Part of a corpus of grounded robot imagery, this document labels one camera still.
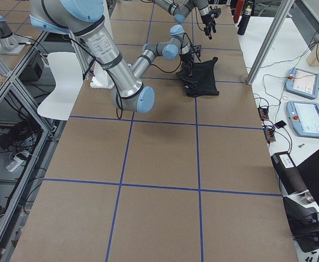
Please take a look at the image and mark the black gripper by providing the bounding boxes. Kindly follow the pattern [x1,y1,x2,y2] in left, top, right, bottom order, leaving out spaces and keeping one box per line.
[181,45,202,76]
[202,7,221,40]

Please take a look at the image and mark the black graphic t-shirt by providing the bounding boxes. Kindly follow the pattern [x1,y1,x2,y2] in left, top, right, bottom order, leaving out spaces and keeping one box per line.
[177,57,220,98]

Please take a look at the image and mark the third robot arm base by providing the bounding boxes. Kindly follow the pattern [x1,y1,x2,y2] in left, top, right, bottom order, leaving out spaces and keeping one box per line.
[0,15,31,55]

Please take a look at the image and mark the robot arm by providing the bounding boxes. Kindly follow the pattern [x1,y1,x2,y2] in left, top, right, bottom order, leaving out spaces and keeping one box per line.
[153,0,221,39]
[30,1,200,113]

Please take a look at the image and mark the black water bottle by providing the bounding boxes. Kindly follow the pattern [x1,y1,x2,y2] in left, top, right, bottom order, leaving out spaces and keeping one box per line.
[237,14,250,35]

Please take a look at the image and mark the far teach pendant tablet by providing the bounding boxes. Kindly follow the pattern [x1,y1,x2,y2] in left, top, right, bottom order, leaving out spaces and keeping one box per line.
[285,68,319,99]

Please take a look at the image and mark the teach pendant tablet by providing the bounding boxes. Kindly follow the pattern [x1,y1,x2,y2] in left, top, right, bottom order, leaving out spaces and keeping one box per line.
[286,100,319,139]
[285,68,319,99]

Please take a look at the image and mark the white plastic chair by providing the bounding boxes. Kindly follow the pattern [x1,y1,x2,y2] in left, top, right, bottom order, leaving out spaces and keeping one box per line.
[37,52,83,121]

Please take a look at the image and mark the near teach pendant tablet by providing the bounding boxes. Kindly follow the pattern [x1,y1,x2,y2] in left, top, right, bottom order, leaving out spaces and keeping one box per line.
[286,100,319,139]

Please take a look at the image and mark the black box with label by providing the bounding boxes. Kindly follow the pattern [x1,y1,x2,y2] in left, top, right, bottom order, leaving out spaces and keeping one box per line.
[271,151,308,196]

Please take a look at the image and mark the white power strip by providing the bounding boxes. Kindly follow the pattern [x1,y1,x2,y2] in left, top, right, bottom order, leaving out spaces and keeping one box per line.
[6,153,27,172]

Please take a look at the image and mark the aluminium frame post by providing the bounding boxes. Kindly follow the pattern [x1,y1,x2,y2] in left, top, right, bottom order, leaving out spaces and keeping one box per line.
[246,0,294,85]

